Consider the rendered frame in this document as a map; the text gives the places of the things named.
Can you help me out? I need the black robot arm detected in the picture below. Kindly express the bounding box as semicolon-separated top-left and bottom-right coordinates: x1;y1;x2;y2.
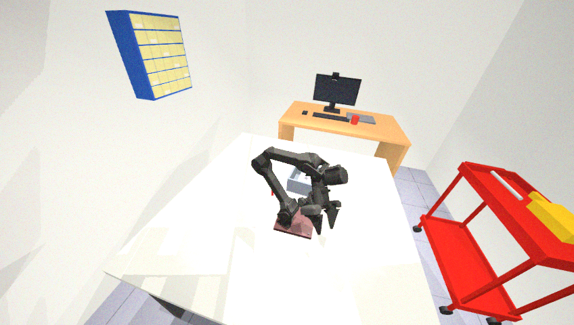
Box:
251;146;349;228

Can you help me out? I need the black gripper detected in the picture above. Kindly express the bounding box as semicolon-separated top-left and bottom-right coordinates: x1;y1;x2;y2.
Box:
301;187;342;235

